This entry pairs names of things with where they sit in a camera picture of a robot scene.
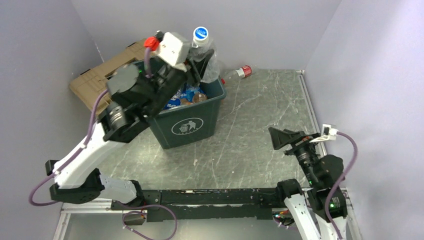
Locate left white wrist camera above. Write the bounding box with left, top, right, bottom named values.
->
left=154, top=32, right=192, bottom=72

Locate orange juice bottle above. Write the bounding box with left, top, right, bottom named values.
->
left=191, top=92, right=208, bottom=104

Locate tan plastic toolbox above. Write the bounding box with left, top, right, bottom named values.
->
left=69, top=39, right=145, bottom=111

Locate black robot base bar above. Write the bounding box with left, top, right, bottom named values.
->
left=110, top=188, right=288, bottom=223

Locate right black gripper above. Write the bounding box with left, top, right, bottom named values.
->
left=268, top=125, right=321, bottom=185

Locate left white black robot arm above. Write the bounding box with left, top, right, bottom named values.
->
left=46, top=49, right=214, bottom=210

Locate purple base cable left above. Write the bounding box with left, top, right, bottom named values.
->
left=115, top=200, right=179, bottom=240

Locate aluminium frame rail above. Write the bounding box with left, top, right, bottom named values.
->
left=295, top=68, right=327, bottom=157

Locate clear bottle red label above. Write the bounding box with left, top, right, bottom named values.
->
left=221, top=65, right=254, bottom=84

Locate dark green plastic bin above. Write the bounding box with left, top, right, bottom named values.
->
left=148, top=78, right=227, bottom=149

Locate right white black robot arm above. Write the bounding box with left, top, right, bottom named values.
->
left=268, top=124, right=348, bottom=240

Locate crushed clear blue label bottle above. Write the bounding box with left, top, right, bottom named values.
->
left=181, top=84, right=203, bottom=102

